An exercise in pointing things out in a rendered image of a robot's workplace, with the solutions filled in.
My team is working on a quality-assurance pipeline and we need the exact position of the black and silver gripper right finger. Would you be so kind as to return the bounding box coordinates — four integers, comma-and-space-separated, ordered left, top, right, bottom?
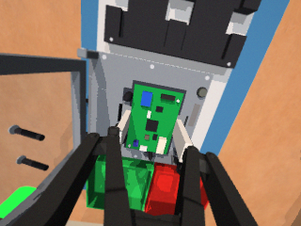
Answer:
172, 119, 259, 226

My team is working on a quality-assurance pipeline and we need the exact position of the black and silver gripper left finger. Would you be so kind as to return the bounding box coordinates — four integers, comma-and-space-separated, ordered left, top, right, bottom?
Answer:
11, 110, 132, 226

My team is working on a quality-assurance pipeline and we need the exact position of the red open-top bin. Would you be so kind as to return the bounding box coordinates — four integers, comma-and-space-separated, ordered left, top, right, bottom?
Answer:
145, 162, 209, 216

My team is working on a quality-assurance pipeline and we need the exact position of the green circuit board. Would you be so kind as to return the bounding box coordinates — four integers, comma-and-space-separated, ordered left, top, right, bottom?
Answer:
126, 84, 184, 154

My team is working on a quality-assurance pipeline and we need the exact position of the green bin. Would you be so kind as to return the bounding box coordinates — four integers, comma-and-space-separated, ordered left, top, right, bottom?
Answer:
87, 154, 154, 211

